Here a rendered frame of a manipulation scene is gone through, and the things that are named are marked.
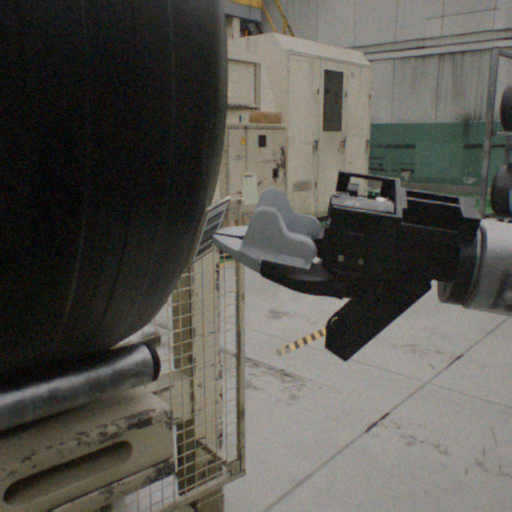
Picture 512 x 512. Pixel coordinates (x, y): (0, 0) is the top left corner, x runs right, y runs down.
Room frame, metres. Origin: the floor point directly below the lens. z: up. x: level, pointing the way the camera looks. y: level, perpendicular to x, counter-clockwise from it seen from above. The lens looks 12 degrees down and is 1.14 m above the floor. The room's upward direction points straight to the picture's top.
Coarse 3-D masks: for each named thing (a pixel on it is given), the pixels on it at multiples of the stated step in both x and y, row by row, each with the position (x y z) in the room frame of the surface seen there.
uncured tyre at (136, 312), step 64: (0, 0) 0.32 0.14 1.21; (64, 0) 0.34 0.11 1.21; (128, 0) 0.37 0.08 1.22; (192, 0) 0.40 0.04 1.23; (0, 64) 0.32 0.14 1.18; (64, 64) 0.34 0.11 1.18; (128, 64) 0.37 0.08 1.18; (192, 64) 0.40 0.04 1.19; (0, 128) 0.32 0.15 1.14; (64, 128) 0.34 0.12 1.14; (128, 128) 0.37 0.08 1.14; (192, 128) 0.40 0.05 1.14; (0, 192) 0.33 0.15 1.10; (64, 192) 0.35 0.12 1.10; (128, 192) 0.38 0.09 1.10; (192, 192) 0.42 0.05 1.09; (0, 256) 0.34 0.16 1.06; (64, 256) 0.37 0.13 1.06; (128, 256) 0.40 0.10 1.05; (0, 320) 0.36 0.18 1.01; (64, 320) 0.40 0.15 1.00; (128, 320) 0.46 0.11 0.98
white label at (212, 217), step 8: (224, 200) 0.47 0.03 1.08; (208, 208) 0.45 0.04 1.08; (216, 208) 0.46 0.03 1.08; (224, 208) 0.47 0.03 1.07; (208, 216) 0.45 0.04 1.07; (216, 216) 0.47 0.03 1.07; (224, 216) 0.48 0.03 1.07; (200, 224) 0.45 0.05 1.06; (208, 224) 0.46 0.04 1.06; (216, 224) 0.47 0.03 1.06; (200, 232) 0.45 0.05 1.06; (208, 232) 0.47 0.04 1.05; (200, 240) 0.46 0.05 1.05; (208, 240) 0.47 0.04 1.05; (192, 248) 0.46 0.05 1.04; (200, 248) 0.47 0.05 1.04; (208, 248) 0.48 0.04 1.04; (192, 256) 0.46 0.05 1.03; (200, 256) 0.48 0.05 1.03
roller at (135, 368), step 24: (72, 360) 0.50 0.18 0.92; (96, 360) 0.50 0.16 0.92; (120, 360) 0.51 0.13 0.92; (144, 360) 0.52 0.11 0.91; (0, 384) 0.45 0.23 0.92; (24, 384) 0.45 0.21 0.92; (48, 384) 0.46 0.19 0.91; (72, 384) 0.47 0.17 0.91; (96, 384) 0.49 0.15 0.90; (120, 384) 0.50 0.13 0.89; (144, 384) 0.53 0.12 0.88; (0, 408) 0.43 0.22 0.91; (24, 408) 0.44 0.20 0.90; (48, 408) 0.46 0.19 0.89
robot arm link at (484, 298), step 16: (480, 224) 0.43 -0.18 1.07; (496, 224) 0.43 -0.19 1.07; (480, 240) 0.42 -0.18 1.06; (496, 240) 0.41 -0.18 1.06; (480, 256) 0.41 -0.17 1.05; (496, 256) 0.40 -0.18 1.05; (480, 272) 0.40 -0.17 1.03; (496, 272) 0.40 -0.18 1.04; (480, 288) 0.40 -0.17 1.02; (496, 288) 0.40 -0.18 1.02; (464, 304) 0.42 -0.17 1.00; (480, 304) 0.41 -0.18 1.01; (496, 304) 0.41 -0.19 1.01
